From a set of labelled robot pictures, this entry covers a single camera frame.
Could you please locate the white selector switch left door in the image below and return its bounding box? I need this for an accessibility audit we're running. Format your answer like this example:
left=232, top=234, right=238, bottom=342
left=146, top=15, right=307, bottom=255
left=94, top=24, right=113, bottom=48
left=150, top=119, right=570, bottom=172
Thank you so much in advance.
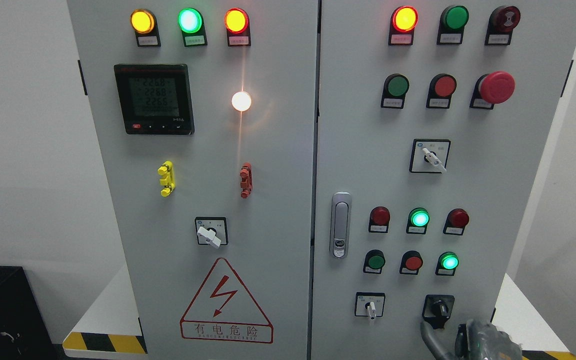
left=194, top=216, right=229, bottom=249

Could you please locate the red push button upper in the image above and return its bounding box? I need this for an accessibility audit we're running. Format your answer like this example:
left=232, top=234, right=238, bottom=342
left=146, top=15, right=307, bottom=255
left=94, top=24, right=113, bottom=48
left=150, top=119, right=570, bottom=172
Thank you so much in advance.
left=425, top=73, right=457, bottom=109

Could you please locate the grey left cabinet door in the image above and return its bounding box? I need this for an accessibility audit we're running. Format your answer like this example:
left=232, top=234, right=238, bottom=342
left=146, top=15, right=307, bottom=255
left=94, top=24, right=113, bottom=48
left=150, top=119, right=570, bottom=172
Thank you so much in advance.
left=67, top=0, right=318, bottom=360

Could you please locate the dark red buzzer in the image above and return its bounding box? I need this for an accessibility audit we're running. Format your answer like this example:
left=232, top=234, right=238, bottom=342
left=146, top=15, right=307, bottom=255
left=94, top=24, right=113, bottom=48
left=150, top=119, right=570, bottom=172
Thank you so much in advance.
left=484, top=6, right=521, bottom=46

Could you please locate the red electric hazard warning sign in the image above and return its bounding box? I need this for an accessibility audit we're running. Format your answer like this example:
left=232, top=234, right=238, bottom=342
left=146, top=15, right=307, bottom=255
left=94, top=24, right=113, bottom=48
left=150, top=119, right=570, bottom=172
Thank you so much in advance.
left=180, top=257, right=274, bottom=344

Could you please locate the white lit indicator light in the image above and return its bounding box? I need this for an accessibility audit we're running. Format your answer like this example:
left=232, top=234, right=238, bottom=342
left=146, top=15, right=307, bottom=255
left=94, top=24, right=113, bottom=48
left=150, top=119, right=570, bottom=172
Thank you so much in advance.
left=231, top=91, right=252, bottom=112

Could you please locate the green lit indicator light middle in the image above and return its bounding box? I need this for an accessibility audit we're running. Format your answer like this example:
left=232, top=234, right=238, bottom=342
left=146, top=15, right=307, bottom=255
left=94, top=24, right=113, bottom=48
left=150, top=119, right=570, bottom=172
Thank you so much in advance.
left=406, top=207, right=430, bottom=235

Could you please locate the silver door lock handle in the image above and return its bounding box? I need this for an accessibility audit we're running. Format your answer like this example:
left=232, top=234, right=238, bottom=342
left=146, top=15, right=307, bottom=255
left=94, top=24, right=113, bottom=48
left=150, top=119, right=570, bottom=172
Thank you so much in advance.
left=329, top=192, right=352, bottom=259

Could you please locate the black box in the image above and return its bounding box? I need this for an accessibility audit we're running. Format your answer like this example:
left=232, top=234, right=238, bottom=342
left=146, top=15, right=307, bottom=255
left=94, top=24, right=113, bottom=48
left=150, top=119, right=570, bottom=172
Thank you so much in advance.
left=0, top=266, right=58, bottom=360

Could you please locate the red push button lower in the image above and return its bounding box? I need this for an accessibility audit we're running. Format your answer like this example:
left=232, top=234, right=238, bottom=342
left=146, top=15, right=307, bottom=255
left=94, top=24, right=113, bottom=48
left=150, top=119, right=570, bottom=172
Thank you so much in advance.
left=399, top=250, right=424, bottom=275

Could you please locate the green push button lower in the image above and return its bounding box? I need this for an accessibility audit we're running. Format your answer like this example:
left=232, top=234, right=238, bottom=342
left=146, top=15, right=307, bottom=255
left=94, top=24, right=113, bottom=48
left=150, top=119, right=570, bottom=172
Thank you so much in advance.
left=363, top=249, right=386, bottom=274

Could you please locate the white selector switch upper right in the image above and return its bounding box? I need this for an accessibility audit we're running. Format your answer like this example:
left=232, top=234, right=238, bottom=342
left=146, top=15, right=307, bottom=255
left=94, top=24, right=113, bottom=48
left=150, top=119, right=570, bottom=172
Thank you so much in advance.
left=409, top=138, right=451, bottom=174

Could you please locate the green push button upper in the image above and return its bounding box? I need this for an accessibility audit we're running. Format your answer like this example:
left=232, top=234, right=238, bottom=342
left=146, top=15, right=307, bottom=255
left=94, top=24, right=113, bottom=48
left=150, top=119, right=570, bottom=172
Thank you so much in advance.
left=381, top=73, right=410, bottom=109

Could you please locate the black rotary knob switch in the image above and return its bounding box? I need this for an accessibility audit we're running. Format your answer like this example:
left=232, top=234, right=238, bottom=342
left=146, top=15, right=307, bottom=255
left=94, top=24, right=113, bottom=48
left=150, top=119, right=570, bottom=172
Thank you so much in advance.
left=422, top=294, right=455, bottom=330

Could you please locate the red push button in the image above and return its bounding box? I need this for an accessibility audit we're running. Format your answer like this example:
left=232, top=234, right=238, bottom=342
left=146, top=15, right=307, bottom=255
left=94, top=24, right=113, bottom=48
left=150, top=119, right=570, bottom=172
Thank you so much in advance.
left=399, top=250, right=424, bottom=275
left=425, top=73, right=457, bottom=109

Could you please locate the green push button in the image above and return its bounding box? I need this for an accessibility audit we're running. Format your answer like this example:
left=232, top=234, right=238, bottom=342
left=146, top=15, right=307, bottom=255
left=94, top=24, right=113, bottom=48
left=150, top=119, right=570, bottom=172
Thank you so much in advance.
left=381, top=73, right=410, bottom=109
left=363, top=249, right=386, bottom=274

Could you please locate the green lit indicator light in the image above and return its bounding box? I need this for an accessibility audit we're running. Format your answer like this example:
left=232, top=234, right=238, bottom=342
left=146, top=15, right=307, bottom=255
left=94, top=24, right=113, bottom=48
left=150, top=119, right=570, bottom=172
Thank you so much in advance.
left=435, top=251, right=460, bottom=276
left=406, top=207, right=430, bottom=235
left=177, top=7, right=207, bottom=47

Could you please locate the green lit indicator light top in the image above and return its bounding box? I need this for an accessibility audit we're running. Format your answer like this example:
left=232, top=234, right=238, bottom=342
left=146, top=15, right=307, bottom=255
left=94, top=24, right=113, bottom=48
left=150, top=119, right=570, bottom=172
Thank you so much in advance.
left=177, top=7, right=207, bottom=47

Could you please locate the green unlit indicator light top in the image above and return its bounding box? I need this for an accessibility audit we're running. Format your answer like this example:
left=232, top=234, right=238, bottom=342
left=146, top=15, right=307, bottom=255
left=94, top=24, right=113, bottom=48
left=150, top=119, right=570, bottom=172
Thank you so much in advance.
left=436, top=5, right=470, bottom=45

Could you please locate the grey right cabinet door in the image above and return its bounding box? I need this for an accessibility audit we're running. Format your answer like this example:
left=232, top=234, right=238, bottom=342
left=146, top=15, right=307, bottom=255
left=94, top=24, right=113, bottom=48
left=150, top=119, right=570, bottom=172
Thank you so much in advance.
left=311, top=0, right=576, bottom=360

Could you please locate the white selector switch lower right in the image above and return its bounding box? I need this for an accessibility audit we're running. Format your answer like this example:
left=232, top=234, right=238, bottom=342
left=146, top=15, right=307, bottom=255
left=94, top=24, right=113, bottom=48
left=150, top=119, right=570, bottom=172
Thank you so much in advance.
left=354, top=291, right=386, bottom=321

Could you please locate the grey cabinet door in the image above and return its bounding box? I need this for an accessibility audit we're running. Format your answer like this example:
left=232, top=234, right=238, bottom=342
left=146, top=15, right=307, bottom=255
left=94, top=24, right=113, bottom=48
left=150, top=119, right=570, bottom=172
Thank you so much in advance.
left=67, top=0, right=318, bottom=360
left=311, top=0, right=576, bottom=360

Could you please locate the black digital power meter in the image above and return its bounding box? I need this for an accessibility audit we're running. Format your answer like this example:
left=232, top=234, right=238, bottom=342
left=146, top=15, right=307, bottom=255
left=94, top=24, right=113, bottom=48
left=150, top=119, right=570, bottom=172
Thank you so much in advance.
left=114, top=64, right=195, bottom=136

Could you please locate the dark red indicator light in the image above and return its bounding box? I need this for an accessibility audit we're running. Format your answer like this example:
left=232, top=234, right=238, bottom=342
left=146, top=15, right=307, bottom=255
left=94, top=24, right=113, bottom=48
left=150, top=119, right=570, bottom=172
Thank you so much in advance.
left=443, top=208, right=470, bottom=236
left=368, top=206, right=391, bottom=234

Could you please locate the white selector switch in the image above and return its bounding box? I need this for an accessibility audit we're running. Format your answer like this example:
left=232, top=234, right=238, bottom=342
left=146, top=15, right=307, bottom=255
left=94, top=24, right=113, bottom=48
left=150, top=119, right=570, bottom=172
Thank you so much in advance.
left=354, top=291, right=386, bottom=321
left=409, top=138, right=451, bottom=174

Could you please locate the dark red indicator light right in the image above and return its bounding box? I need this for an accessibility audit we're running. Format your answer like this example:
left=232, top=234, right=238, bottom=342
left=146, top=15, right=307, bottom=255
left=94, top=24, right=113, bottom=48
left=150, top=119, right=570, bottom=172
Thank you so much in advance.
left=443, top=208, right=470, bottom=236

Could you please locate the yellow indicator light top left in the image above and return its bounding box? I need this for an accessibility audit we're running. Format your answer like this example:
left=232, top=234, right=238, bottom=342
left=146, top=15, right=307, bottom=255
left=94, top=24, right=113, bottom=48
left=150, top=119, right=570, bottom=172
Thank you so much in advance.
left=130, top=8, right=162, bottom=47

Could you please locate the orange-red indicator light left door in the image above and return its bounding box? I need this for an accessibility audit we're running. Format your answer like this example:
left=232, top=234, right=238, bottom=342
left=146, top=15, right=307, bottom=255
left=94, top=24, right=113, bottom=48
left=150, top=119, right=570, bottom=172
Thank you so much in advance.
left=224, top=7, right=251, bottom=47

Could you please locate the green lit indicator light lower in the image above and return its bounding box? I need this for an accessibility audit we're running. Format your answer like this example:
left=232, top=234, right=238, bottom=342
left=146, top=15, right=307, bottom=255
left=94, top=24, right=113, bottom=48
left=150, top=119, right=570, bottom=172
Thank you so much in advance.
left=435, top=251, right=460, bottom=276

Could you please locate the yellow terminal connector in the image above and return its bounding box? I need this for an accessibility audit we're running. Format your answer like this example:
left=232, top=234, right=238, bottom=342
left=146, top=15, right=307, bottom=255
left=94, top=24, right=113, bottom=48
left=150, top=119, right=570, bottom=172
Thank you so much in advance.
left=157, top=161, right=176, bottom=198

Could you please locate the red terminal connector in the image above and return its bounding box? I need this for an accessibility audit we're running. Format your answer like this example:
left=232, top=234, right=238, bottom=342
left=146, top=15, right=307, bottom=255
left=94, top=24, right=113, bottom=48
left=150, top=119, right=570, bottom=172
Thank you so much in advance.
left=238, top=162, right=253, bottom=199

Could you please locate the dark red indicator light left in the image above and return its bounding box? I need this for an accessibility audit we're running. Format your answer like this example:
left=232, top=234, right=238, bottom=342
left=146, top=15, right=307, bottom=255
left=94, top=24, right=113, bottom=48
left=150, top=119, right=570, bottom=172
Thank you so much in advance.
left=368, top=206, right=391, bottom=234

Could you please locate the red emergency stop mushroom button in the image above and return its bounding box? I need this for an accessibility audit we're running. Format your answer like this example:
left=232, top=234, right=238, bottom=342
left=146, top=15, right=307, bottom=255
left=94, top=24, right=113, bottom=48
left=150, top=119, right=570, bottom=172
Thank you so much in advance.
left=470, top=71, right=515, bottom=110

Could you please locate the red lit indicator light right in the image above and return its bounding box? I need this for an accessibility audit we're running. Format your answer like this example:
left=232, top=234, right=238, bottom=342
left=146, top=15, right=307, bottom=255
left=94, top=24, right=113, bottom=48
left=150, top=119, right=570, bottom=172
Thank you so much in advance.
left=388, top=6, right=418, bottom=46

